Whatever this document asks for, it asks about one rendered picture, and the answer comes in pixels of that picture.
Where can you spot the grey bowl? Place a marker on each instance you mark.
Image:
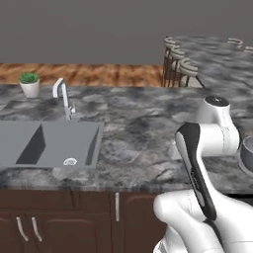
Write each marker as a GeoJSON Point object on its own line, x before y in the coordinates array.
{"type": "Point", "coordinates": [247, 154]}

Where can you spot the green plant in white pot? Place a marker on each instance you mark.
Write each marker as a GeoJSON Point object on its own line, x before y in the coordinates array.
{"type": "Point", "coordinates": [29, 86]}

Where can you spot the silver sink tap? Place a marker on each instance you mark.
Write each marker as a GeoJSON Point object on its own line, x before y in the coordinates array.
{"type": "Point", "coordinates": [66, 99]}

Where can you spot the dark brown cupboard door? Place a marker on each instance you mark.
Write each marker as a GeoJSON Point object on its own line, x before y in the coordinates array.
{"type": "Point", "coordinates": [72, 235]}
{"type": "Point", "coordinates": [8, 235]}
{"type": "Point", "coordinates": [138, 224]}

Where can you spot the dark brown drawer front panel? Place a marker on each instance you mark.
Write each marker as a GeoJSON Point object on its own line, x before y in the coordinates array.
{"type": "Point", "coordinates": [39, 201]}

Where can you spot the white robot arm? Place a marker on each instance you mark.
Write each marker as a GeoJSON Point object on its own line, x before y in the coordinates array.
{"type": "Point", "coordinates": [227, 135]}

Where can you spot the grey sink basin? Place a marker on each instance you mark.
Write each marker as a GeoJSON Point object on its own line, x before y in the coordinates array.
{"type": "Point", "coordinates": [66, 141]}

